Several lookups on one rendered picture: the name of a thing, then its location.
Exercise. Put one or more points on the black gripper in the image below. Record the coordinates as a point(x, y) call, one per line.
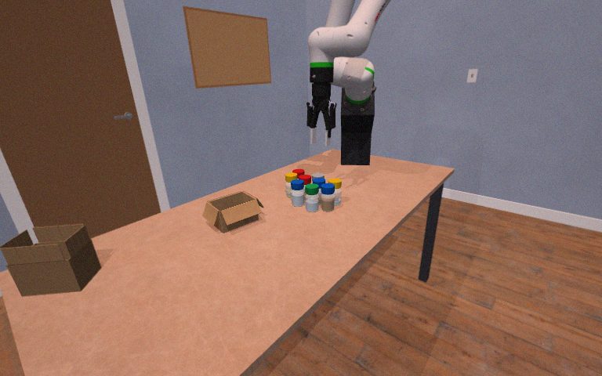
point(321, 105)

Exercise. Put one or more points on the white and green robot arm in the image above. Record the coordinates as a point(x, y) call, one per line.
point(330, 46)

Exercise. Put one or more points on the green-capped bottle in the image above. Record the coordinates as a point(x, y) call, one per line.
point(312, 197)

